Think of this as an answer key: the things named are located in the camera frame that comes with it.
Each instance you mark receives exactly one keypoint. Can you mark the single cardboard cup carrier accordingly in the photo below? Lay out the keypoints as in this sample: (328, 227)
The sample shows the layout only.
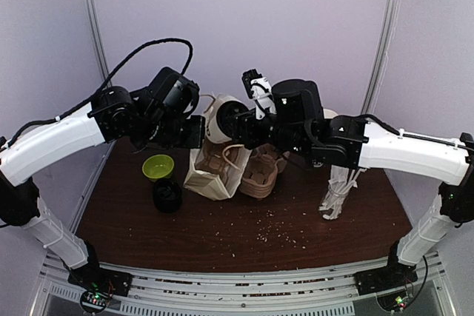
(212, 161)

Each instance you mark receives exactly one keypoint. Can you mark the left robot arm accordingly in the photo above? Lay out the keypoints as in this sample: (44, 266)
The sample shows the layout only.
(160, 113)

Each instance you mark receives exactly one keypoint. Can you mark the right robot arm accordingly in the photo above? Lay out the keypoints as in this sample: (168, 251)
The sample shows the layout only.
(289, 115)

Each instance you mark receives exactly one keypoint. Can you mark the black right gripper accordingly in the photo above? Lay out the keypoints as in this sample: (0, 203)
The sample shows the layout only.
(238, 126)

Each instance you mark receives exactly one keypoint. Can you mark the stack of white paper cups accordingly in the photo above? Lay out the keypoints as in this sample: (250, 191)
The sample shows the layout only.
(329, 114)

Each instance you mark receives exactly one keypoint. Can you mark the stack of cardboard cup carriers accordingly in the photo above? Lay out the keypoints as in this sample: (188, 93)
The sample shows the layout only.
(262, 170)

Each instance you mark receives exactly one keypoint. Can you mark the white paper takeout bag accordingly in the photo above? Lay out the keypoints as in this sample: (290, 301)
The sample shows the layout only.
(209, 185)

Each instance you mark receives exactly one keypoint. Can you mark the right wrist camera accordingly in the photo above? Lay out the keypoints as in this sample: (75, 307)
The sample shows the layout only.
(258, 89)

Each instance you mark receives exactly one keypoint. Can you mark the stack of black cup lids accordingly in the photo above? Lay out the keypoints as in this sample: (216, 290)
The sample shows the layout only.
(167, 195)

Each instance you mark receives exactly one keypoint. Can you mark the green plastic bowl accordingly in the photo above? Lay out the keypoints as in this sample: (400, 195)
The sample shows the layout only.
(157, 167)

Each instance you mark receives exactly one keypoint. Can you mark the black plastic cup lid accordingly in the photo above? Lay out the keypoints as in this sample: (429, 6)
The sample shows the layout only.
(226, 117)

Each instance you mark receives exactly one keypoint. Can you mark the glass of white wrapped straws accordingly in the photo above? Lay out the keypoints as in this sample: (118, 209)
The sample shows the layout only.
(341, 181)

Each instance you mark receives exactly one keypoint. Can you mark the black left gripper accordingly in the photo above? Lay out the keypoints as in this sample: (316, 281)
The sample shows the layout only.
(195, 140)

